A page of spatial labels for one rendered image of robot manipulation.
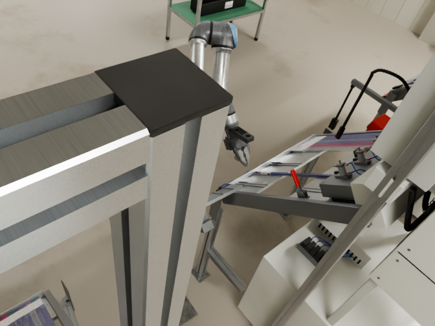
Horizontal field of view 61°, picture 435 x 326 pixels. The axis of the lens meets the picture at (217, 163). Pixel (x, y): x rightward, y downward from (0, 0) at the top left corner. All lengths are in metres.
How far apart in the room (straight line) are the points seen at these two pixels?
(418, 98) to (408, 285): 0.55
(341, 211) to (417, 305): 0.32
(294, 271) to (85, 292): 1.12
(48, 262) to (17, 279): 0.17
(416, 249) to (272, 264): 0.67
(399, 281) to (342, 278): 0.52
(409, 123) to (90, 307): 1.74
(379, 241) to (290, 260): 0.46
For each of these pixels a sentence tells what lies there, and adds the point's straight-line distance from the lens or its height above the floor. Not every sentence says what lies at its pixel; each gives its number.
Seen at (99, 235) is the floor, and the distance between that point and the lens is 2.33.
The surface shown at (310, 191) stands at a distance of 1.35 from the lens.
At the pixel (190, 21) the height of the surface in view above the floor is 0.35.
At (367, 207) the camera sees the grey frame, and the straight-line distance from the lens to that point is 1.06.
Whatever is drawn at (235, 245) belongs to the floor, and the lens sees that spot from 2.34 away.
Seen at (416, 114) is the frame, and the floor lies 1.54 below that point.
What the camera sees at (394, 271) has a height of 1.10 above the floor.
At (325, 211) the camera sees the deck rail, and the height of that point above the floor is 1.09.
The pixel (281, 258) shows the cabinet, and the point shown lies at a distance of 1.64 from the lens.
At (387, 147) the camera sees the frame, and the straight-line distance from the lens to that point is 0.98.
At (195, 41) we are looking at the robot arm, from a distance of 1.93.
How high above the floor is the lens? 1.99
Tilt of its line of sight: 47 degrees down
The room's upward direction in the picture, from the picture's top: 13 degrees clockwise
